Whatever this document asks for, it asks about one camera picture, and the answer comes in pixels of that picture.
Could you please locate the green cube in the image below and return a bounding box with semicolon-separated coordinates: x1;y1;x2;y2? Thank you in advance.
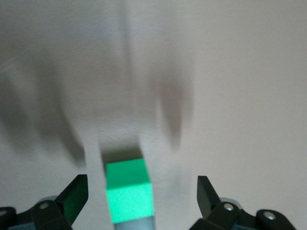
105;158;154;225

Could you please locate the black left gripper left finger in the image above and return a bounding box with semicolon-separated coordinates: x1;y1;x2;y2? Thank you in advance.
0;174;89;230

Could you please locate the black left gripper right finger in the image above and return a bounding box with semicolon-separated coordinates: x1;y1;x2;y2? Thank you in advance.
189;175;297;230

